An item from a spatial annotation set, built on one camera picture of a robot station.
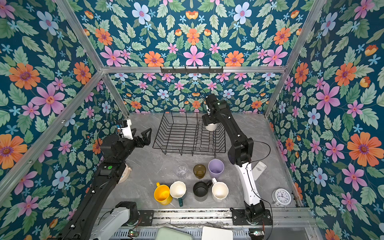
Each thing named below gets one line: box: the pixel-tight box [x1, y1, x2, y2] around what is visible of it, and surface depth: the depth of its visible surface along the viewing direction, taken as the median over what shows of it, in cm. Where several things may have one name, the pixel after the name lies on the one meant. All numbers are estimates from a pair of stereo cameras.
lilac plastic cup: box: [208, 158, 225, 179], surface depth 83 cm
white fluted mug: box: [211, 177, 229, 202], surface depth 77 cm
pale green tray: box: [155, 226, 194, 240], surface depth 69 cm
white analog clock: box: [272, 188, 292, 211], surface depth 78 cm
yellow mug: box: [154, 182, 173, 206], surface depth 78 cm
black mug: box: [193, 180, 212, 202], surface depth 81 cm
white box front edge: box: [201, 226, 234, 240], surface depth 68 cm
